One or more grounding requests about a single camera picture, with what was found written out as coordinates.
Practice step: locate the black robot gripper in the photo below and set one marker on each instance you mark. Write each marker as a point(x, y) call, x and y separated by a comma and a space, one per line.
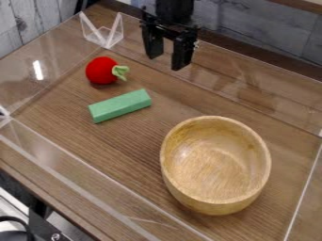
point(183, 34)

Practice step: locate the red plush fruit green leaf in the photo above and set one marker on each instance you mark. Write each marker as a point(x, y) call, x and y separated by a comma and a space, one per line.
point(102, 71)

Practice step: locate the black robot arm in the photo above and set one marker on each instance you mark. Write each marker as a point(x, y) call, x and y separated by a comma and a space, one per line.
point(175, 11)

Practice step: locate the green rectangular block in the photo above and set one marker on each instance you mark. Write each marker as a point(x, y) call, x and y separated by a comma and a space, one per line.
point(120, 105)

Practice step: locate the wooden bowl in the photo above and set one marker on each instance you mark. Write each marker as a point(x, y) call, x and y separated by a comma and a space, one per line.
point(215, 164)

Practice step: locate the clear acrylic tray enclosure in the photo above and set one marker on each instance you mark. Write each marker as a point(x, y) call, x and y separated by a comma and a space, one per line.
point(96, 170)

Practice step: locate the black metal bracket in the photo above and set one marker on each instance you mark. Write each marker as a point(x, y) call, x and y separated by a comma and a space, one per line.
point(42, 230)

